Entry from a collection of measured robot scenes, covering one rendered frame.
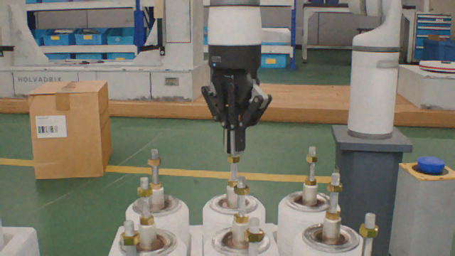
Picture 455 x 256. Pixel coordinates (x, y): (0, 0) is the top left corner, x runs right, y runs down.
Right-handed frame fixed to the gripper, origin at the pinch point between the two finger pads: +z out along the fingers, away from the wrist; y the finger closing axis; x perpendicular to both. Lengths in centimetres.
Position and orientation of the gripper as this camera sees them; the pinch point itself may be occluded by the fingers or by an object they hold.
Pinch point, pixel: (234, 141)
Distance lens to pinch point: 63.8
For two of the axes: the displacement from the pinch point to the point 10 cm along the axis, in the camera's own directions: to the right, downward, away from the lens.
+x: 7.4, -1.6, 6.5
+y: 6.7, 1.8, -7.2
